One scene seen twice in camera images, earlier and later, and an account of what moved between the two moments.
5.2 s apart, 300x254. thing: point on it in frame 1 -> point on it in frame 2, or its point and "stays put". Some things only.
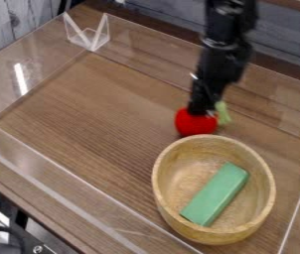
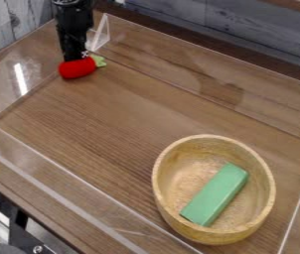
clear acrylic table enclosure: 83,138 stays put
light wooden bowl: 213,190 stays put
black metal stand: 30,244 stays put
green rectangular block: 216,195 stays put
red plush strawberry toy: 191,124 -> 75,68
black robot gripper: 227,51 -> 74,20
